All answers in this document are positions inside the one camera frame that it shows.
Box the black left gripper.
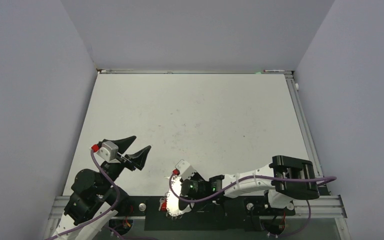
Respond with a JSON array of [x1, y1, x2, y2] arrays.
[[97, 135, 150, 195]]

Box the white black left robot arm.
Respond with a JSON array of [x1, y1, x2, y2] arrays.
[[49, 135, 152, 240]]

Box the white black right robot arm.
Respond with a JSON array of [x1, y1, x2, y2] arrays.
[[166, 155, 320, 216]]

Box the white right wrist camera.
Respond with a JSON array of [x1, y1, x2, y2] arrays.
[[172, 159, 197, 181]]

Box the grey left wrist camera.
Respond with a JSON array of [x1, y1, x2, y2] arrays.
[[91, 139, 119, 163]]

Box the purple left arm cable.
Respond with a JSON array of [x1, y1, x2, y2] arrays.
[[46, 149, 122, 240]]

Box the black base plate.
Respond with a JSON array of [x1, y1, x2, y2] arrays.
[[109, 196, 296, 234]]

